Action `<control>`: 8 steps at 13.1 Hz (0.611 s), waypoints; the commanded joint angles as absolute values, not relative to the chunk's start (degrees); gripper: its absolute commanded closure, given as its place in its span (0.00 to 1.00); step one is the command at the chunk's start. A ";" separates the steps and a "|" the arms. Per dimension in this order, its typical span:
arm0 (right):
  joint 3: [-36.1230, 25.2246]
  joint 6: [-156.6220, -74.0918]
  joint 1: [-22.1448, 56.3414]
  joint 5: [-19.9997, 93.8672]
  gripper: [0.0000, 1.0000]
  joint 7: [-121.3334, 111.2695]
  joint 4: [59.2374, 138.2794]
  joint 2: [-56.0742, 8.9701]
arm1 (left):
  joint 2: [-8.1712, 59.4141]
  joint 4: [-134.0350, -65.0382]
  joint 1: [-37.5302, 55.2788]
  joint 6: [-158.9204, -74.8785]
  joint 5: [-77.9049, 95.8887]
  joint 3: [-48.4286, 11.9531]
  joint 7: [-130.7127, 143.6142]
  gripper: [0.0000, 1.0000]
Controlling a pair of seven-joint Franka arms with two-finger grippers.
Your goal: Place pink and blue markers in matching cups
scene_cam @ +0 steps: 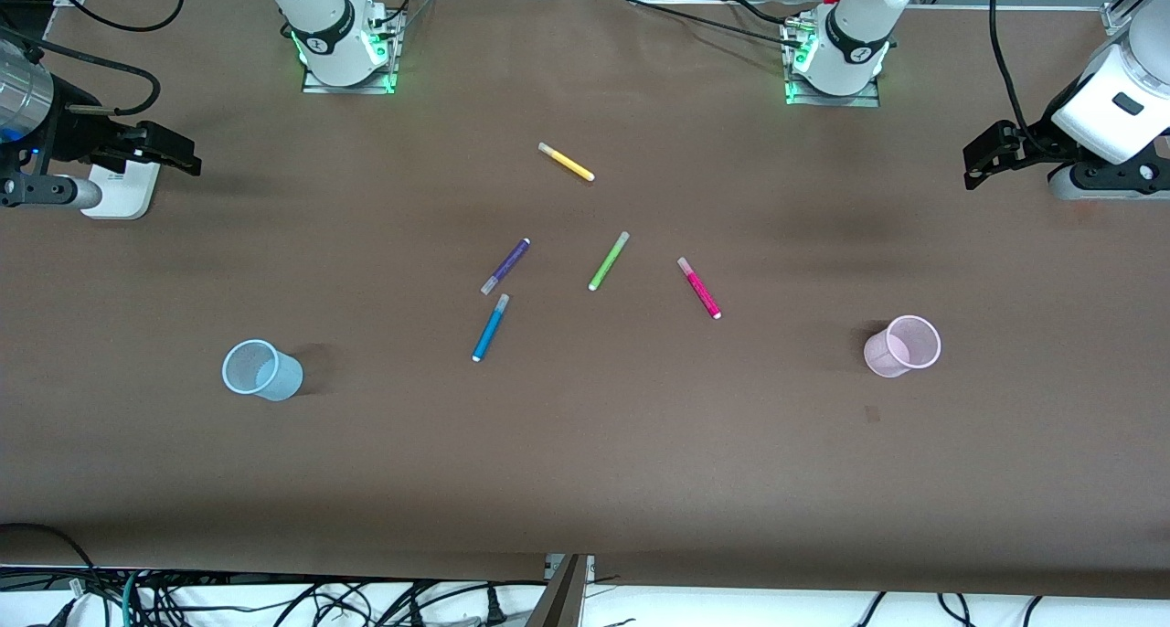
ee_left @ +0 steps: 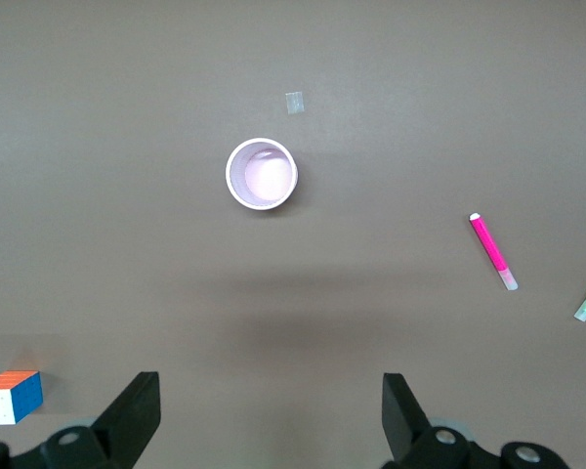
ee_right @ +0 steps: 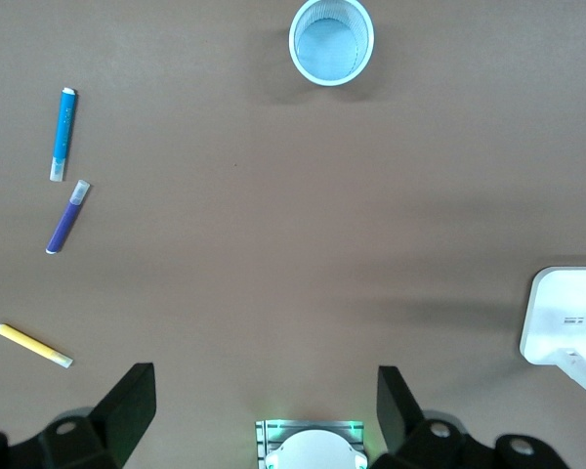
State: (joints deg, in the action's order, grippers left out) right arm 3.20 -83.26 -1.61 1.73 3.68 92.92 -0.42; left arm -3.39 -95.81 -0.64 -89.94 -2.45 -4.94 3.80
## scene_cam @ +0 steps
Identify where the pink marker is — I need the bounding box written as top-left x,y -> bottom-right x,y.
677,257 -> 722,320

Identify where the blue marker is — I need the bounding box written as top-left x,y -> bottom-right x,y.
472,293 -> 511,364

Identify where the white box device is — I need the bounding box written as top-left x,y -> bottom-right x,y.
80,159 -> 163,221

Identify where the aluminium corner profile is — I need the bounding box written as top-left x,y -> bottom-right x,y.
1100,0 -> 1170,36

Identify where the pink mesh cup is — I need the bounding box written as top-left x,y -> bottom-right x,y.
864,315 -> 942,378

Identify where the blue mesh cup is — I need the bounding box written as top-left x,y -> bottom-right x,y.
222,339 -> 303,402

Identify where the purple marker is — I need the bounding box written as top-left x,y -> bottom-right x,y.
481,238 -> 532,296

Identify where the yellow marker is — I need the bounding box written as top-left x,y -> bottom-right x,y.
537,142 -> 596,183

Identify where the green marker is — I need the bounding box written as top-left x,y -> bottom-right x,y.
588,231 -> 631,292

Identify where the brown table cover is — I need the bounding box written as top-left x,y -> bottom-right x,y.
0,0 -> 1170,600

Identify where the black hanging cable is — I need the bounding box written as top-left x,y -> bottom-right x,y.
57,0 -> 186,35

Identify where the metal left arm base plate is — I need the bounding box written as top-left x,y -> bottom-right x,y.
784,19 -> 881,108

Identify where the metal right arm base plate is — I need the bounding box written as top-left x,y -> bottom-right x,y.
302,10 -> 400,95

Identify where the short black tabletop cable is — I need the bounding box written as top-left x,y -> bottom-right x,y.
727,0 -> 794,25

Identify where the long black tabletop cable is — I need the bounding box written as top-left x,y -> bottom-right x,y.
622,0 -> 810,48

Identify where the black looped floor cable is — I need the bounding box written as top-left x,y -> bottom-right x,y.
0,522 -> 103,627

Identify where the black cable with plug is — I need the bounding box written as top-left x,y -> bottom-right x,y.
402,579 -> 549,627

